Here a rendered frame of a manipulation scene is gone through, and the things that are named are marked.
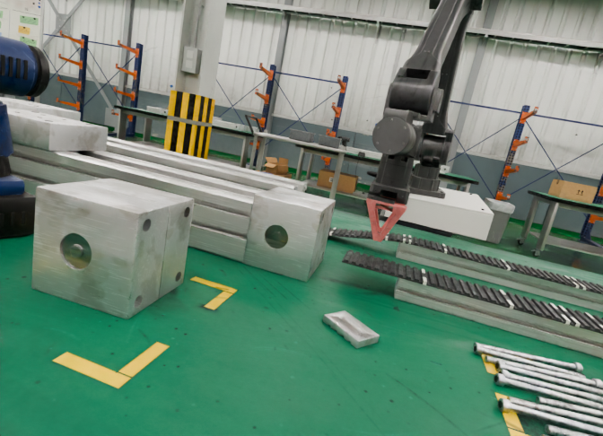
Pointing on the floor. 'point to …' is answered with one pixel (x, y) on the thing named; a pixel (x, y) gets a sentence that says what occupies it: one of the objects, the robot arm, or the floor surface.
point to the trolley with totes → (301, 144)
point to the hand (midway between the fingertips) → (379, 233)
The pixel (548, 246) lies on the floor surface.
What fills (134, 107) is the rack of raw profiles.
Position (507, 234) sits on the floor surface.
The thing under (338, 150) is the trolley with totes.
